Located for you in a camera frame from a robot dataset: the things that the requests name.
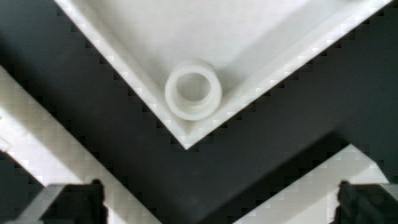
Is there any white square tabletop part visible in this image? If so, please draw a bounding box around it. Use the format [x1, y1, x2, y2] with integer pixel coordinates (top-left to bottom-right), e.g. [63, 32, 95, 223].
[53, 0, 392, 147]

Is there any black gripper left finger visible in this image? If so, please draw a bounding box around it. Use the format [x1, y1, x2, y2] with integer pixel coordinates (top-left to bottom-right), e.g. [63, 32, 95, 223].
[15, 180, 108, 224]

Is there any white L-shaped obstacle fence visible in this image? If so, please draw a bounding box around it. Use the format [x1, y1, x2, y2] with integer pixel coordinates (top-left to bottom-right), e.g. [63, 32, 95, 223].
[0, 67, 392, 224]

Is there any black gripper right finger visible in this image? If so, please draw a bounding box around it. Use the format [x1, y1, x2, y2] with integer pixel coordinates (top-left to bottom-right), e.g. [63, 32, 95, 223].
[332, 181, 398, 224]

